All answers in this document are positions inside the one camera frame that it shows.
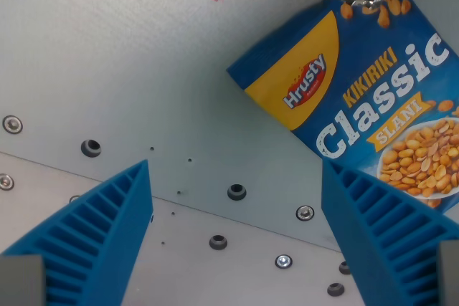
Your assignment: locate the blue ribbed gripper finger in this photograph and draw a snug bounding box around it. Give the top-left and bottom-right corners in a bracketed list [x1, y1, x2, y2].
[321, 160, 459, 306]
[0, 158, 154, 306]

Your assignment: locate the blue Hrusty Classic peanut bag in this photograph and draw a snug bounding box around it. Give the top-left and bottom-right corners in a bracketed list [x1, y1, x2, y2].
[226, 0, 459, 217]

